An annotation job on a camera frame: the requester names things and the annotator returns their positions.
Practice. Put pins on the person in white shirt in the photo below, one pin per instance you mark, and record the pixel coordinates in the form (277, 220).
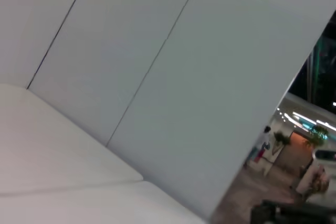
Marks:
(263, 142)

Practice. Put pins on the green potted plant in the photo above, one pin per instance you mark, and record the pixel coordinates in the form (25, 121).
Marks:
(282, 140)
(317, 136)

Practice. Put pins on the black blurry equipment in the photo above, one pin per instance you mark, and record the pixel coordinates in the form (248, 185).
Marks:
(288, 213)

